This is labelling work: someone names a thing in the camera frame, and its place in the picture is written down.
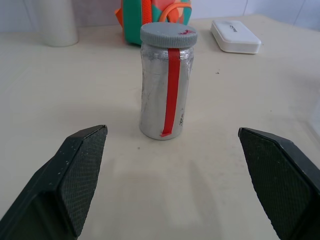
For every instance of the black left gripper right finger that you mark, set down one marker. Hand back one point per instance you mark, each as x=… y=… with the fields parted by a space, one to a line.
x=277 y=180

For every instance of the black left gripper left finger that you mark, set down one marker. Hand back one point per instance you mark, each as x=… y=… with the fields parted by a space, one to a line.
x=62 y=180

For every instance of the silver jar with grey lid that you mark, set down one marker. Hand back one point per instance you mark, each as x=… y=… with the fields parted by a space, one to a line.
x=160 y=95

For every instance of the white cylinder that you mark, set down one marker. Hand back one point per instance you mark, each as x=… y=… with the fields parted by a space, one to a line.
x=56 y=22

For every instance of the grey ribbed plastic jar lid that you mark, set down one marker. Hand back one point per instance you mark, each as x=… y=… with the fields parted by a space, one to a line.
x=168 y=33

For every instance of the white rectangular case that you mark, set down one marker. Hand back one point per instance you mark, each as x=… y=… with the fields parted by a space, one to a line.
x=233 y=35

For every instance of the teal and orange backpack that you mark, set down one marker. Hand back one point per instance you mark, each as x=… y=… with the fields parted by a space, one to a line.
x=150 y=17

